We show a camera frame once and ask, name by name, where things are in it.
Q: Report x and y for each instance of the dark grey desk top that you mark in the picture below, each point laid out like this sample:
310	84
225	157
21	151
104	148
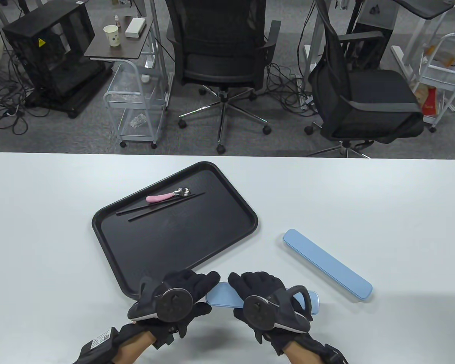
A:
428	9

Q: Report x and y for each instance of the black glove sensor box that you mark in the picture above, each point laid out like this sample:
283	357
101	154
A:
163	338

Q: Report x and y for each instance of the small dropper bottle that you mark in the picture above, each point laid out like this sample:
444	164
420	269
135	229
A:
117	22

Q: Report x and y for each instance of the white power strip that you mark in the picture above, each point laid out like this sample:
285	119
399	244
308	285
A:
300	85

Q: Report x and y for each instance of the black plastic tray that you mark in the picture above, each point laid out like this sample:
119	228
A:
193	235

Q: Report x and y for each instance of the clear plastic bag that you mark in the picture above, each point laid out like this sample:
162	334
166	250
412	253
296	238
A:
137	121

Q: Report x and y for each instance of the white paper cup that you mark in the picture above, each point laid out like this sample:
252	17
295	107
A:
112	36

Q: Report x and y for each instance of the black chopstick utensil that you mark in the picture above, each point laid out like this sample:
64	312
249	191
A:
132	210
155	211

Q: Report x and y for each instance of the person's left hand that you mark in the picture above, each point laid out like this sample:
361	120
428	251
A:
197	282

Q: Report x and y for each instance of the white desk leg frame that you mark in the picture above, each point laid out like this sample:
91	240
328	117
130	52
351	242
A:
156	34
400	57
314	57

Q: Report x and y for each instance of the black computer case on cart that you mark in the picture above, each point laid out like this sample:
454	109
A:
57	57

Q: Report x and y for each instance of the white rectangular box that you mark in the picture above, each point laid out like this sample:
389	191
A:
135	27

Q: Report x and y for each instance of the brown side table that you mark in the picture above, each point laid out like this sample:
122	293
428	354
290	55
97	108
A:
110	51

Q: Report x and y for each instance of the black round hand controller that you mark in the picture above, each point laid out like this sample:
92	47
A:
259	313
174	305

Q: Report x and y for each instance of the black wrist sensor module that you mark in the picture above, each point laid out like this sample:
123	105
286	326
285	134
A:
333	357
98	349

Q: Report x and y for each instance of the person's right forearm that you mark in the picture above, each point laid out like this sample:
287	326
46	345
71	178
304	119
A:
307	354

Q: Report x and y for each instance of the blue lidded lunch box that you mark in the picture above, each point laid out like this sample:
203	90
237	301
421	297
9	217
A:
326	265
223	295

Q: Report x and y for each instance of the black computer tower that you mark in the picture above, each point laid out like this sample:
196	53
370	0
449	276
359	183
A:
379	49

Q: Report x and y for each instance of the black mesh office chair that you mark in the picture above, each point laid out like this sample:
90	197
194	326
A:
375	94
223	64

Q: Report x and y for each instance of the person's right hand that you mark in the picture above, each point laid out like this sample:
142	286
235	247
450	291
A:
261	282

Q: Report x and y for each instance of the red and orange bag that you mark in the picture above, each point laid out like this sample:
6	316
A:
429	102

